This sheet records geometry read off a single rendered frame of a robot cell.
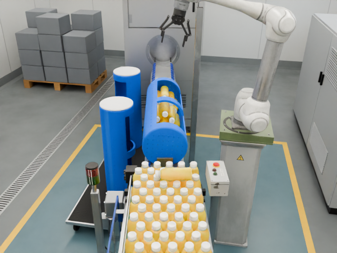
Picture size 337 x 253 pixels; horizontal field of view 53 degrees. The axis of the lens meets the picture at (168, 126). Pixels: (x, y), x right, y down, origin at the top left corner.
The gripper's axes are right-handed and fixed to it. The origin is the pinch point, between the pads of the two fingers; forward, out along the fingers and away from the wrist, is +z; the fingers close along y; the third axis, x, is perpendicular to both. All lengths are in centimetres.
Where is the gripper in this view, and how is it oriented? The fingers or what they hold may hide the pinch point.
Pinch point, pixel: (172, 42)
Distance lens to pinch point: 218.1
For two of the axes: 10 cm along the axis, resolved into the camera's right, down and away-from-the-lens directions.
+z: -2.2, 8.9, 4.0
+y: 9.7, 1.6, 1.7
